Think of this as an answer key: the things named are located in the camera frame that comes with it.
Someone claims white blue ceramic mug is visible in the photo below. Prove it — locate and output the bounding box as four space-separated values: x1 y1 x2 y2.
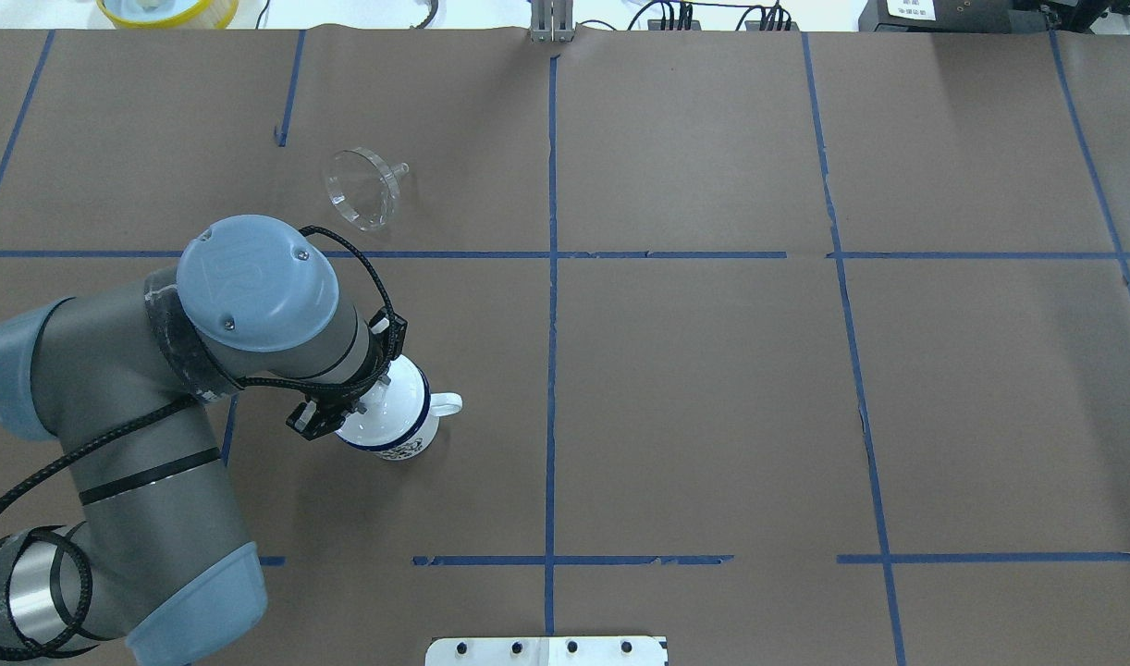
334 355 463 461

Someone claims brown paper table cover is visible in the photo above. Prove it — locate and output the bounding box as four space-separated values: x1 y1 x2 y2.
0 25 1130 665

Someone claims black desktop box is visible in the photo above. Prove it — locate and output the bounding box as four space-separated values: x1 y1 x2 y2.
857 1 1012 34

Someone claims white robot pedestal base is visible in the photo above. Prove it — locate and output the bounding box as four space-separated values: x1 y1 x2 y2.
424 635 669 665

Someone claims aluminium frame post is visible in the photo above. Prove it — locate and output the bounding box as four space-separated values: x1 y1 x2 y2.
528 0 576 43

